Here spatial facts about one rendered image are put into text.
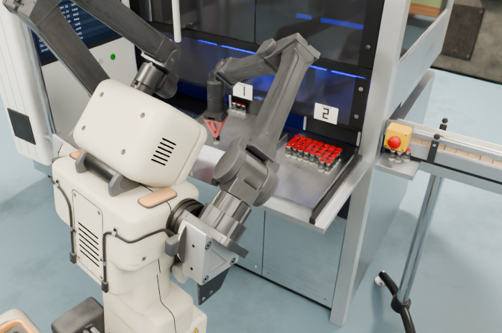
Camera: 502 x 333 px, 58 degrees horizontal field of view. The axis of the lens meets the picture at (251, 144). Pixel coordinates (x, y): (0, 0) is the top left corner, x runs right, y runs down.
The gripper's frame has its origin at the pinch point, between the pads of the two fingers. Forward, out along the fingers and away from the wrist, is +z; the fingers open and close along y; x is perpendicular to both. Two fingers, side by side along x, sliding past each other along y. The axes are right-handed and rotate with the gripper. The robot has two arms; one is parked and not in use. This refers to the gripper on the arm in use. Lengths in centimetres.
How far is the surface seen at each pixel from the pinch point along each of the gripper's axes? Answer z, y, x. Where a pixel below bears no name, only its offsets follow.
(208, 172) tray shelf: 7.6, -13.5, -1.7
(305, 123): 2.7, 22.8, -28.4
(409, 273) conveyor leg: 62, 18, -78
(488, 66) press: 66, 328, -167
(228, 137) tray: 6.4, 9.6, -1.5
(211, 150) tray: 5.0, -3.5, 0.8
